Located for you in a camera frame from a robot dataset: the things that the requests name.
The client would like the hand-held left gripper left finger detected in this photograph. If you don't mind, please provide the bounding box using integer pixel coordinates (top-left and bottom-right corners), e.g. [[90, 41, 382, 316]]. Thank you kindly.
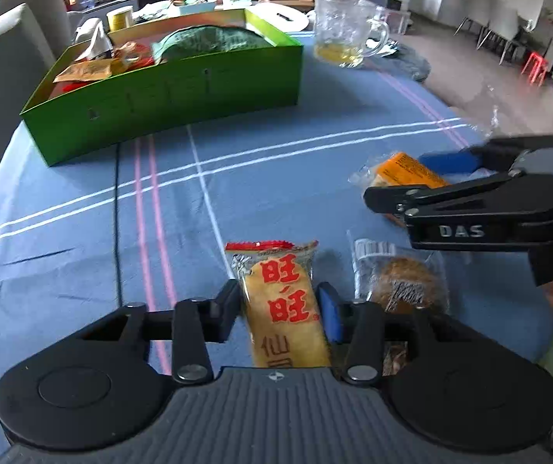
[[82, 278, 241, 384]]

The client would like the teal plastic tray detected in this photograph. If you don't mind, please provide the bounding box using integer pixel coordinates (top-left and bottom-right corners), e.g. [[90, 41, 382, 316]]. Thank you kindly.
[[174, 0, 217, 13]]

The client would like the orange labelled clear packet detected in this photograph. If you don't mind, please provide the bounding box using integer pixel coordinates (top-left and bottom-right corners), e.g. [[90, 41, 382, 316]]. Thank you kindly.
[[349, 151, 451, 228]]

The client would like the green cardboard box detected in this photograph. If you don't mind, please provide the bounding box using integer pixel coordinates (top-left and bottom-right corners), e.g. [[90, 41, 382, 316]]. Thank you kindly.
[[20, 7, 305, 167]]

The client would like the grey sofa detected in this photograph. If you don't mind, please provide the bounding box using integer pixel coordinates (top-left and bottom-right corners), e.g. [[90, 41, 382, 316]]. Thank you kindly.
[[0, 0, 75, 199]]

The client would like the red plastic stool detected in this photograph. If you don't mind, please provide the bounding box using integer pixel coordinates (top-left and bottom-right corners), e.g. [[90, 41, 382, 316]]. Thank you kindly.
[[521, 51, 551, 88]]

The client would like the white brown snack packet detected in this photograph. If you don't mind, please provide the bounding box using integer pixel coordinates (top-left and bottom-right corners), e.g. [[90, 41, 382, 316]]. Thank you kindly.
[[74, 18, 113, 61]]

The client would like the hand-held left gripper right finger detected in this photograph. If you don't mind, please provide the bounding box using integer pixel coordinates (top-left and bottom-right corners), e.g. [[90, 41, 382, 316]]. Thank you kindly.
[[317, 280, 457, 384]]

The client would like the yellow can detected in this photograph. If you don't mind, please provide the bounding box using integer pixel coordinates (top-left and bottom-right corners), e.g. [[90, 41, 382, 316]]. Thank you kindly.
[[107, 6, 135, 31]]

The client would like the blue striped tablecloth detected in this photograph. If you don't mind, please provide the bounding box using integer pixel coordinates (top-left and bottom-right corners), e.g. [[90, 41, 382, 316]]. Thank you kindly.
[[0, 34, 553, 451]]

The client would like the white dining chair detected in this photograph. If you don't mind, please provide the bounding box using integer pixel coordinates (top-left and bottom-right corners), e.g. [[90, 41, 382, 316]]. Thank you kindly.
[[454, 0, 525, 65]]

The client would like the glass mug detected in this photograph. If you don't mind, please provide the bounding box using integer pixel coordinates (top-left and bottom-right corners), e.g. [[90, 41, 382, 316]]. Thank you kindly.
[[314, 0, 392, 68]]

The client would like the green snack bag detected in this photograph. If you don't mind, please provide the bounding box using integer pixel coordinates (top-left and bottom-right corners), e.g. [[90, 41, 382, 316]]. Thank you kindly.
[[152, 26, 277, 63]]

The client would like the clear round cake packet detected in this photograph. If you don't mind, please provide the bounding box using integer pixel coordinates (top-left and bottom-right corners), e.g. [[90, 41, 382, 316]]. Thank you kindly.
[[349, 238, 451, 378]]

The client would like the tan snack packet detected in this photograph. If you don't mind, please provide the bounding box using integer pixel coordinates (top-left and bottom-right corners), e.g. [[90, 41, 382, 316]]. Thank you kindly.
[[54, 58, 125, 84]]

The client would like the yellow rice cracker packet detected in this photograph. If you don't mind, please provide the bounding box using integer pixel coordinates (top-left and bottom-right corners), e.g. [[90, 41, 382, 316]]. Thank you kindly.
[[224, 240, 332, 369]]

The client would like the red strawberry snack bag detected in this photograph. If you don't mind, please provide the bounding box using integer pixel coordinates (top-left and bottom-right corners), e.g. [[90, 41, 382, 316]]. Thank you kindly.
[[112, 41, 157, 67]]

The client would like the white round table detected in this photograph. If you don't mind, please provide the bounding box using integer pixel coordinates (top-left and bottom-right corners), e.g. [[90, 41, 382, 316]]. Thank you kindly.
[[126, 0, 317, 36]]

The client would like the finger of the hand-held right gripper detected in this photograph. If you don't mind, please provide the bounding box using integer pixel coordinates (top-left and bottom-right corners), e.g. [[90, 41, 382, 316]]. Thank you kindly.
[[418, 134, 553, 176], [363, 171, 553, 219]]

